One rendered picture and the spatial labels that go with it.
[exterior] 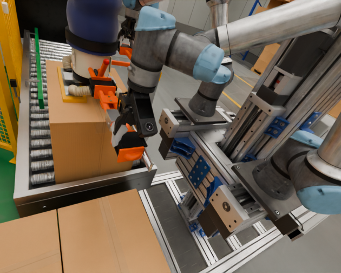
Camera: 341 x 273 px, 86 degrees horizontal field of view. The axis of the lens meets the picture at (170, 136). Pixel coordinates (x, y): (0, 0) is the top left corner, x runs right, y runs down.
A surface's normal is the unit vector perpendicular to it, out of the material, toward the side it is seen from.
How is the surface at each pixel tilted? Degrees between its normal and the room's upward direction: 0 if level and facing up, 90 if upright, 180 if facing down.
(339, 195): 97
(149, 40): 88
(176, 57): 100
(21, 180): 0
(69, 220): 0
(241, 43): 106
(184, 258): 0
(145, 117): 33
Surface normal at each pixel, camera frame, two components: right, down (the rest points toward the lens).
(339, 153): -0.83, 0.29
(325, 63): -0.84, 0.07
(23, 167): 0.31, -0.75
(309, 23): -0.13, 0.76
